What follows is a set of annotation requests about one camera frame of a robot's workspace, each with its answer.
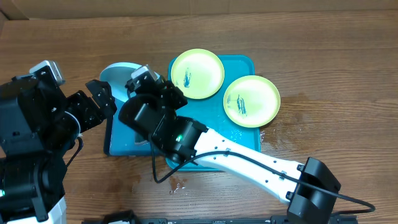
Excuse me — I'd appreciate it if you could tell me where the light blue plate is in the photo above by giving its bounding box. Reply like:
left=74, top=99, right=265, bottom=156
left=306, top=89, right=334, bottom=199
left=99, top=62, right=142, bottom=102

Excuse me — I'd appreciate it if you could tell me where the dark green sponge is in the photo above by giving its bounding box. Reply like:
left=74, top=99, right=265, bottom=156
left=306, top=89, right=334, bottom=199
left=134, top=133, right=148, bottom=146

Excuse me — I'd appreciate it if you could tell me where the yellow plate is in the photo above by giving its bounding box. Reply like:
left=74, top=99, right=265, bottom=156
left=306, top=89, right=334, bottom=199
left=170, top=49, right=225, bottom=100
left=223, top=75, right=280, bottom=128

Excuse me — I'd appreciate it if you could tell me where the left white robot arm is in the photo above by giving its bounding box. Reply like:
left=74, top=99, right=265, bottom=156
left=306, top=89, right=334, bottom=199
left=1, top=65, right=116, bottom=223

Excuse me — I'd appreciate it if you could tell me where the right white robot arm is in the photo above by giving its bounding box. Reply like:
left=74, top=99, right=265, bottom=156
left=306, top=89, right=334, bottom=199
left=119, top=80, right=341, bottom=223

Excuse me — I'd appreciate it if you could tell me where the small dark water tray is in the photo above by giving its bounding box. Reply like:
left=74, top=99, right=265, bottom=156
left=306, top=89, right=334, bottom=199
left=104, top=99, right=151, bottom=156

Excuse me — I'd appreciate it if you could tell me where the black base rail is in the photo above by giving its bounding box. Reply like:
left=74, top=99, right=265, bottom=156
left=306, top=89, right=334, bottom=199
left=81, top=210, right=358, bottom=224

